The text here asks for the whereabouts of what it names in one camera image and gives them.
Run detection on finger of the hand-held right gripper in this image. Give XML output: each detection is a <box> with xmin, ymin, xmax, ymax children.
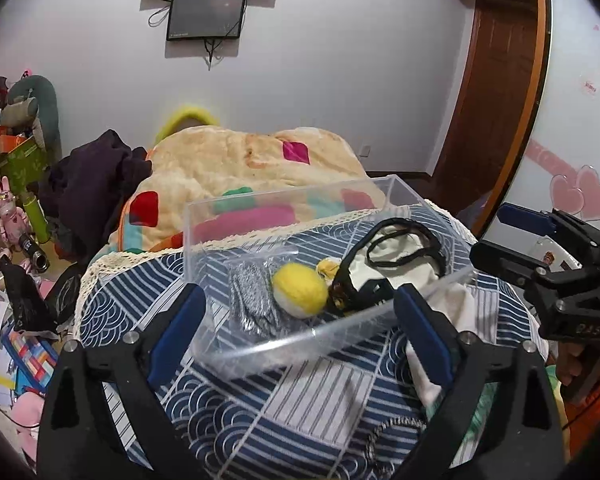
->
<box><xmin>469</xmin><ymin>241</ymin><xmax>551</xmax><ymax>297</ymax></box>
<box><xmin>497</xmin><ymin>203</ymin><xmax>600</xmax><ymax>253</ymax></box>

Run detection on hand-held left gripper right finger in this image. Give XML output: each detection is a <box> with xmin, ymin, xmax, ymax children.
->
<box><xmin>392</xmin><ymin>284</ymin><xmax>567</xmax><ymax>480</ymax></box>

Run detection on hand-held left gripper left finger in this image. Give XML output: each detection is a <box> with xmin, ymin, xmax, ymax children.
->
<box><xmin>36</xmin><ymin>284</ymin><xmax>208</xmax><ymax>480</ymax></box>

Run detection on white cloth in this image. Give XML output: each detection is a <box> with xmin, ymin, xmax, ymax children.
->
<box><xmin>405</xmin><ymin>282</ymin><xmax>487</xmax><ymax>407</ymax></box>

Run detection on yellow white felt ball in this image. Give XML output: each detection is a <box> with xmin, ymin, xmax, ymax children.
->
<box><xmin>271</xmin><ymin>262</ymin><xmax>329</xmax><ymax>318</ymax></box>

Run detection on clear plastic box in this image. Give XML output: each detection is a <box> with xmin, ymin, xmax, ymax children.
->
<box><xmin>182</xmin><ymin>174</ymin><xmax>478</xmax><ymax>380</ymax></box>

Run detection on person's right hand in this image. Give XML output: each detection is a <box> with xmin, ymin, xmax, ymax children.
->
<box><xmin>555</xmin><ymin>342</ymin><xmax>600</xmax><ymax>403</ymax></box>

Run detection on grey glitter pouch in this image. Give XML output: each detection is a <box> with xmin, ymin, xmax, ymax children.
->
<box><xmin>227</xmin><ymin>259</ymin><xmax>282</xmax><ymax>337</ymax></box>

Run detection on cream cloth with black trim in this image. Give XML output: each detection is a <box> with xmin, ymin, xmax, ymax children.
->
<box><xmin>352</xmin><ymin>217</ymin><xmax>445</xmax><ymax>307</ymax></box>

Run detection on black patterned hair band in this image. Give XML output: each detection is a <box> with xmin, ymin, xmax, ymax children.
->
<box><xmin>330</xmin><ymin>254</ymin><xmax>381</xmax><ymax>317</ymax></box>

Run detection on small yellow toy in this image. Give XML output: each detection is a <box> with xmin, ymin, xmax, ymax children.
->
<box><xmin>315</xmin><ymin>258</ymin><xmax>342</xmax><ymax>281</ymax></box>

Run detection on brown wooden door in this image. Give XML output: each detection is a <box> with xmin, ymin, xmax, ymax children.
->
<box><xmin>424</xmin><ymin>0</ymin><xmax>552</xmax><ymax>217</ymax></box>

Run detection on blue white patterned cover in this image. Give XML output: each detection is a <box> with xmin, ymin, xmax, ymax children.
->
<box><xmin>75</xmin><ymin>199</ymin><xmax>551</xmax><ymax>480</ymax></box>

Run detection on white wardrobe panel pink hearts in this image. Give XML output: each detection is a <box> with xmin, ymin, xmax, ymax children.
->
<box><xmin>480</xmin><ymin>0</ymin><xmax>600</xmax><ymax>281</ymax></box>

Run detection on colourful chequered pencil case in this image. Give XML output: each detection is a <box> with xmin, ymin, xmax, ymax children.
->
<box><xmin>1</xmin><ymin>330</ymin><xmax>62</xmax><ymax>387</ymax></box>

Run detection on black bag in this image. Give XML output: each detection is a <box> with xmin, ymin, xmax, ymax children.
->
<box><xmin>0</xmin><ymin>260</ymin><xmax>59</xmax><ymax>337</ymax></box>

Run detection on black torch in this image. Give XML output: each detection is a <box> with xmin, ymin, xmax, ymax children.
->
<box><xmin>12</xmin><ymin>232</ymin><xmax>51</xmax><ymax>274</ymax></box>

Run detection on dark purple clothing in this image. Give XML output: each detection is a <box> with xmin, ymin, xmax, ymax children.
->
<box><xmin>39</xmin><ymin>129</ymin><xmax>153</xmax><ymax>262</ymax></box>

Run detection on cream blanket with coloured squares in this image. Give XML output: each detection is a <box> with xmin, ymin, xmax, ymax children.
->
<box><xmin>111</xmin><ymin>126</ymin><xmax>381</xmax><ymax>256</ymax></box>

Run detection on pink plush toy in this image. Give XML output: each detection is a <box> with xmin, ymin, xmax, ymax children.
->
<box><xmin>7</xmin><ymin>389</ymin><xmax>47</xmax><ymax>463</ymax></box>

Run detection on green tube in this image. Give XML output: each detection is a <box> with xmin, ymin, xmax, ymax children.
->
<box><xmin>22</xmin><ymin>190</ymin><xmax>52</xmax><ymax>244</ymax></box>

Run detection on pink bunny toy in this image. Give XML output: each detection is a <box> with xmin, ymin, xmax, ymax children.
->
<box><xmin>0</xmin><ymin>177</ymin><xmax>29</xmax><ymax>250</ymax></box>

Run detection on yellow plush hat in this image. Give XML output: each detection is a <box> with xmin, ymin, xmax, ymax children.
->
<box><xmin>154</xmin><ymin>104</ymin><xmax>221</xmax><ymax>143</ymax></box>

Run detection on green cardboard box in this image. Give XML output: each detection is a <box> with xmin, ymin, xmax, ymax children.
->
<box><xmin>0</xmin><ymin>135</ymin><xmax>49</xmax><ymax>192</ymax></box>

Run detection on green plush pillow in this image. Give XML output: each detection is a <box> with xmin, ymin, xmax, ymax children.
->
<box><xmin>0</xmin><ymin>75</ymin><xmax>63</xmax><ymax>161</ymax></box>

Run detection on beaded bracelet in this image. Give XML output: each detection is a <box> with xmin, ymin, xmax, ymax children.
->
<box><xmin>364</xmin><ymin>416</ymin><xmax>427</xmax><ymax>480</ymax></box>

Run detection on black cable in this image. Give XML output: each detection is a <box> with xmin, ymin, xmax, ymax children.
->
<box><xmin>202</xmin><ymin>37</ymin><xmax>222</xmax><ymax>72</ymax></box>
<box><xmin>147</xmin><ymin>0</ymin><xmax>173</xmax><ymax>29</ymax></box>

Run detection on small black wall screen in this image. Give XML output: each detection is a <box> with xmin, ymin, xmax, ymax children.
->
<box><xmin>166</xmin><ymin>0</ymin><xmax>247</xmax><ymax>42</ymax></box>

